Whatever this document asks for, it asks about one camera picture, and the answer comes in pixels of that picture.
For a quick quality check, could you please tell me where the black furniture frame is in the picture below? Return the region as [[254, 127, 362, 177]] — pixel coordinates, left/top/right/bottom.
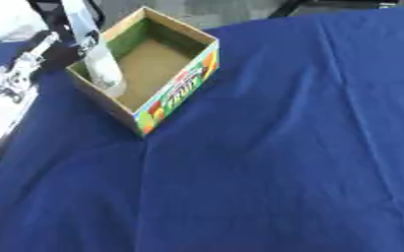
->
[[265, 0, 404, 20]]

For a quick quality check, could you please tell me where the cardboard box with green inside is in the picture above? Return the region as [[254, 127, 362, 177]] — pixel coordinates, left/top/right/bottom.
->
[[64, 5, 223, 136]]

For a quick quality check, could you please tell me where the clear white plastic bottle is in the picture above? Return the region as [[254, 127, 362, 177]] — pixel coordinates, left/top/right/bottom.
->
[[58, 0, 128, 98]]

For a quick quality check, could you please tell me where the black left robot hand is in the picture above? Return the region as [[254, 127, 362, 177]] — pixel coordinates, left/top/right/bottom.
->
[[14, 0, 107, 73]]

